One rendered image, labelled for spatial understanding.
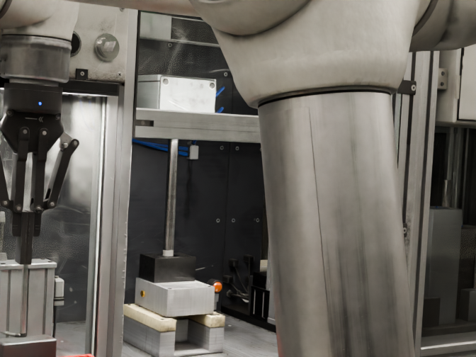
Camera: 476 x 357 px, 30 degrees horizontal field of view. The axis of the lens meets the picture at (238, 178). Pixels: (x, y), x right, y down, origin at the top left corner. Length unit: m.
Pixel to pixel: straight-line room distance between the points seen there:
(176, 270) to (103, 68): 0.46
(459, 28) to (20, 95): 0.61
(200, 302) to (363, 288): 0.98
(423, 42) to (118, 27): 0.67
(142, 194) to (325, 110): 1.26
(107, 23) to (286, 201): 0.75
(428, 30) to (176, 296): 0.92
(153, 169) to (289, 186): 1.25
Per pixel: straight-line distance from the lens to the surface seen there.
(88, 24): 1.32
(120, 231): 1.36
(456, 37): 0.78
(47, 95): 1.17
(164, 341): 1.56
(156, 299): 1.59
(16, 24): 1.16
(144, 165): 1.85
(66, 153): 1.20
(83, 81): 1.27
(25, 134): 1.18
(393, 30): 0.65
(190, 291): 1.58
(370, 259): 0.63
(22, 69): 1.16
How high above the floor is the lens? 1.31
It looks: 3 degrees down
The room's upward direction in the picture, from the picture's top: 3 degrees clockwise
